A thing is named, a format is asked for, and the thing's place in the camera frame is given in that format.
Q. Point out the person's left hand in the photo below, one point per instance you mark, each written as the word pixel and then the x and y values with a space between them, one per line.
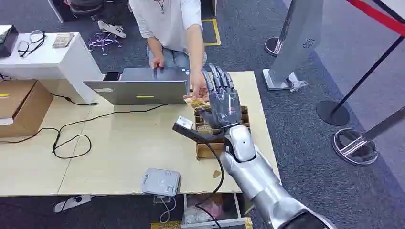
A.
pixel 197 85

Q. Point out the person's right hand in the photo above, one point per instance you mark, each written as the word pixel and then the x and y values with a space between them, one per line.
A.
pixel 157 61

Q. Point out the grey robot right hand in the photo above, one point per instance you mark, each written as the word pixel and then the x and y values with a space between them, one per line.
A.
pixel 224 106

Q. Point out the yellow printed card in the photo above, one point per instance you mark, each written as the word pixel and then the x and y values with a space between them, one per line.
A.
pixel 195 103

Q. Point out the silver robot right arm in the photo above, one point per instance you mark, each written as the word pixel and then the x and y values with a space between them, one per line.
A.
pixel 253 177

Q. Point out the grey laptop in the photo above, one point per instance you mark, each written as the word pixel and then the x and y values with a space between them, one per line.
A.
pixel 139 91

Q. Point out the person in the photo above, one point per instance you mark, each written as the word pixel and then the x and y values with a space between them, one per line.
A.
pixel 167 22

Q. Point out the wooden card box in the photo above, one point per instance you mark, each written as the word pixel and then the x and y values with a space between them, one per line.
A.
pixel 208 150

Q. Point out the black smartphone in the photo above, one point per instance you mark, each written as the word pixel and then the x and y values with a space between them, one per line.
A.
pixel 111 76

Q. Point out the white shoe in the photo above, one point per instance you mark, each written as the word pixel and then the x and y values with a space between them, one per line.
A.
pixel 111 29

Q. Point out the chrome chair base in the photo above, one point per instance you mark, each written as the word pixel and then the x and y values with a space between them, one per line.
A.
pixel 103 41

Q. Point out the small brown tape scrap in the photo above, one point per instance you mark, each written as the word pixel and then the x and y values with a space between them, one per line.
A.
pixel 216 174

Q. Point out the chrome stanchion behind kiosk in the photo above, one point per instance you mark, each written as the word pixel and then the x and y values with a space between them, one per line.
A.
pixel 272 46

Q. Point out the crumpled white wrapper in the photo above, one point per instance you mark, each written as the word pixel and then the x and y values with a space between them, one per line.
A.
pixel 298 85

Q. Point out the grey kiosk stand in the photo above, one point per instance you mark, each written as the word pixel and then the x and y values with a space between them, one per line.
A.
pixel 294 41

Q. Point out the stack of cards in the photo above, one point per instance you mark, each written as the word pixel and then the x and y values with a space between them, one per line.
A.
pixel 62 40

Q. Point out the small grey box device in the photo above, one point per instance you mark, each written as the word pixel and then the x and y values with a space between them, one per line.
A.
pixel 161 182

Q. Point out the white side cabinet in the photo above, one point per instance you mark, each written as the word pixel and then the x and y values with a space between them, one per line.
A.
pixel 53 66

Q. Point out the open drawer with clutter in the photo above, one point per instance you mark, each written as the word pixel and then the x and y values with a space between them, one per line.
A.
pixel 212 210

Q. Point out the black-framed glasses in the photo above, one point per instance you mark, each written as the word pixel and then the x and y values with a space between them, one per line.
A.
pixel 30 44

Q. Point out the brown cardboard box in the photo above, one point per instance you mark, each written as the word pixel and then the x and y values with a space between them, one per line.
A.
pixel 22 107

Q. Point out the black device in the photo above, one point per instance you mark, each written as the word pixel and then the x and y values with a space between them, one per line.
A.
pixel 7 41

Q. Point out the white desk foot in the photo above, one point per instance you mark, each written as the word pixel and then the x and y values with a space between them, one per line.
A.
pixel 71 203

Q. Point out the red barrier belt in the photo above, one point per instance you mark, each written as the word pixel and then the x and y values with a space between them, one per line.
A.
pixel 376 14

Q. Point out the black stanchion post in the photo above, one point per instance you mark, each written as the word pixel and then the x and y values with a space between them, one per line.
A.
pixel 332 112

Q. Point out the chrome base stanchion post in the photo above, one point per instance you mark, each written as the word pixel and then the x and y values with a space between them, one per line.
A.
pixel 354 147

